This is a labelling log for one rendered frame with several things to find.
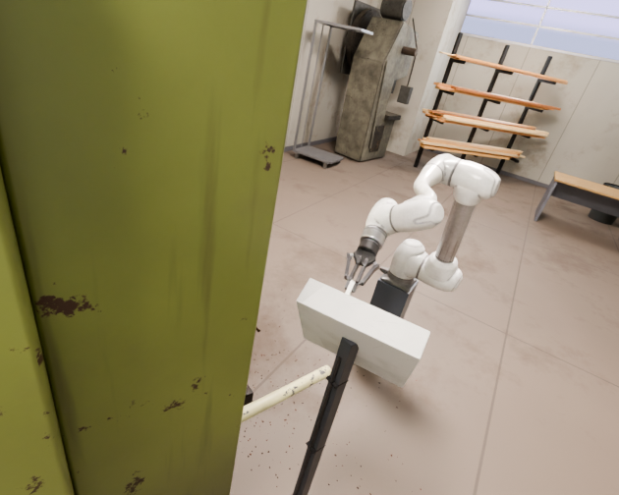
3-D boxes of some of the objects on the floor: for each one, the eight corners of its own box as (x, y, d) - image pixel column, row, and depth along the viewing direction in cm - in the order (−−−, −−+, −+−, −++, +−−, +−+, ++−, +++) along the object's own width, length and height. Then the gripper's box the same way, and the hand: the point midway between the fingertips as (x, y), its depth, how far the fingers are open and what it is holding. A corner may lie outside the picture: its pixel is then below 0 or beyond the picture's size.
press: (349, 141, 799) (382, 1, 674) (398, 158, 755) (444, 11, 630) (317, 149, 693) (351, -17, 568) (372, 169, 649) (422, -6, 523)
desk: (629, 254, 520) (660, 210, 487) (532, 220, 569) (555, 179, 536) (622, 239, 574) (649, 198, 541) (534, 209, 623) (555, 170, 590)
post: (289, 522, 156) (352, 332, 103) (295, 531, 153) (362, 341, 101) (281, 528, 153) (341, 336, 101) (287, 537, 151) (351, 346, 99)
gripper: (385, 255, 138) (363, 310, 127) (353, 244, 141) (327, 297, 131) (388, 245, 132) (364, 302, 121) (354, 233, 135) (327, 287, 124)
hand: (349, 290), depth 127 cm, fingers closed
